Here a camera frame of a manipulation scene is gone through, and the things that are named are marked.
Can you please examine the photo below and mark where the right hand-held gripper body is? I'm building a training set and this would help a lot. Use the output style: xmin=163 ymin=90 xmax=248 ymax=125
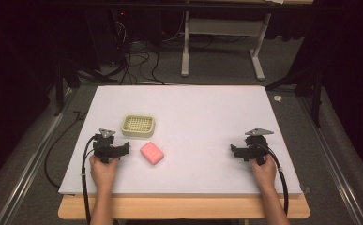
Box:
xmin=240 ymin=127 xmax=275 ymax=167

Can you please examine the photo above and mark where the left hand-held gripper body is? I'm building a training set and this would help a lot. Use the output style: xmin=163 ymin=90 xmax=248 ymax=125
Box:
xmin=92 ymin=127 xmax=123 ymax=164

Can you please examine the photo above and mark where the pale yellow soap dish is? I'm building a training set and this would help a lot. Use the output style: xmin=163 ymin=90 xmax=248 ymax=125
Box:
xmin=120 ymin=113 xmax=157 ymax=139

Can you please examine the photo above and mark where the pink soap bar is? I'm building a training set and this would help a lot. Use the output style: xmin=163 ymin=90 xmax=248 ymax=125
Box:
xmin=139 ymin=141 xmax=165 ymax=166

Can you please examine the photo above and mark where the person's left hand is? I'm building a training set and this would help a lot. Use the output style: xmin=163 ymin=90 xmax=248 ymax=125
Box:
xmin=88 ymin=155 xmax=120 ymax=189

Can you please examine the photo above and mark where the person's right hand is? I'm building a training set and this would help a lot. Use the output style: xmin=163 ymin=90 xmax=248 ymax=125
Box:
xmin=249 ymin=154 xmax=278 ymax=190

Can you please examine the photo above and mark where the white foam board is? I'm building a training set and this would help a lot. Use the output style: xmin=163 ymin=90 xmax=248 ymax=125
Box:
xmin=57 ymin=84 xmax=303 ymax=197

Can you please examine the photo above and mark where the wooden table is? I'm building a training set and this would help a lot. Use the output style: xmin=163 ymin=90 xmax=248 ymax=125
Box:
xmin=57 ymin=192 xmax=311 ymax=220

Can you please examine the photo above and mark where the black metal stand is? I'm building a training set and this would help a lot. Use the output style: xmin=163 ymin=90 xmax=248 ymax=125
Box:
xmin=53 ymin=57 xmax=119 ymax=118
xmin=265 ymin=66 xmax=325 ymax=128

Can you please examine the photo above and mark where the dark computer tower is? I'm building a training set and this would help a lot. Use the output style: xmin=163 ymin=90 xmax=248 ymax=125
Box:
xmin=106 ymin=8 xmax=164 ymax=68

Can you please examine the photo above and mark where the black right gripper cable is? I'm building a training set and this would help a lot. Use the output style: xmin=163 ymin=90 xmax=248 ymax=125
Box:
xmin=254 ymin=142 xmax=290 ymax=218

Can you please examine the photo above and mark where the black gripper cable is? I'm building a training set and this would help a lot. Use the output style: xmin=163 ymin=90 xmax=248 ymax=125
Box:
xmin=254 ymin=142 xmax=290 ymax=218
xmin=81 ymin=134 xmax=98 ymax=225

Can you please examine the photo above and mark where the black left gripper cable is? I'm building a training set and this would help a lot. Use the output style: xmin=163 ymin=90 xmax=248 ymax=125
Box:
xmin=81 ymin=134 xmax=98 ymax=225

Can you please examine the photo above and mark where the long black floor cable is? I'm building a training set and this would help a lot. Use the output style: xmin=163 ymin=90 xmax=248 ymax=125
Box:
xmin=43 ymin=110 xmax=89 ymax=190

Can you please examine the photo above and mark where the metal floor rail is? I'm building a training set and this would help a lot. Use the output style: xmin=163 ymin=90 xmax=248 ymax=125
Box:
xmin=0 ymin=87 xmax=78 ymax=225
xmin=296 ymin=95 xmax=363 ymax=225

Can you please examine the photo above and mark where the tangle of black floor cables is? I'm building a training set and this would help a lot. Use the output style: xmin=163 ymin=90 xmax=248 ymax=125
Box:
xmin=113 ymin=18 xmax=167 ymax=86

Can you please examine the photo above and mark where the white metal desk frame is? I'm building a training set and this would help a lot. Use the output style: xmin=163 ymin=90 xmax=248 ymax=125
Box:
xmin=180 ymin=10 xmax=273 ymax=83

